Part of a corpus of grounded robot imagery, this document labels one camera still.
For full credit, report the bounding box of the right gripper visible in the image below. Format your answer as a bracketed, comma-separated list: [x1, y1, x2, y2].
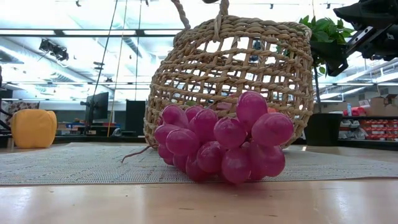
[326, 0, 398, 77]

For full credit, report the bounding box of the woven wicker basket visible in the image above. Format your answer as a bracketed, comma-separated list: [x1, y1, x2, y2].
[143, 0, 315, 149]

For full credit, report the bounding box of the brown cardboard box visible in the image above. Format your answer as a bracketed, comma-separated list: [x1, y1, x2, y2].
[363, 95, 398, 118]

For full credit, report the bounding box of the shelf with red bins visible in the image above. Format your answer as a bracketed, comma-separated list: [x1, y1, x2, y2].
[338, 115, 398, 147]

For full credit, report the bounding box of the green potted plant black pot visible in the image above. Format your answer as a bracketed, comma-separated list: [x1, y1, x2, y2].
[298, 14, 355, 147]

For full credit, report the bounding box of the purple grape bunch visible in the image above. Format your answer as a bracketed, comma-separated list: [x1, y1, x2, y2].
[121, 90, 295, 185]

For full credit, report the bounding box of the black upright panel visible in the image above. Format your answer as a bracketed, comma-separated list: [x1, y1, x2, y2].
[125, 100, 147, 137]

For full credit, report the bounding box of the black computer monitor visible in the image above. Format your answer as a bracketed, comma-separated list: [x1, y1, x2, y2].
[80, 91, 109, 125]

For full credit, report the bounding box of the grey woven placemat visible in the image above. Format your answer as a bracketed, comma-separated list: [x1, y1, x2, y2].
[0, 142, 398, 187]

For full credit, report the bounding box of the black track light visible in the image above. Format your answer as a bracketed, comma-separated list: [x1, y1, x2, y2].
[39, 39, 70, 62]

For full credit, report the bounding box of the yellow bell pepper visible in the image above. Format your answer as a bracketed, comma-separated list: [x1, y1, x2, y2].
[11, 108, 58, 149]

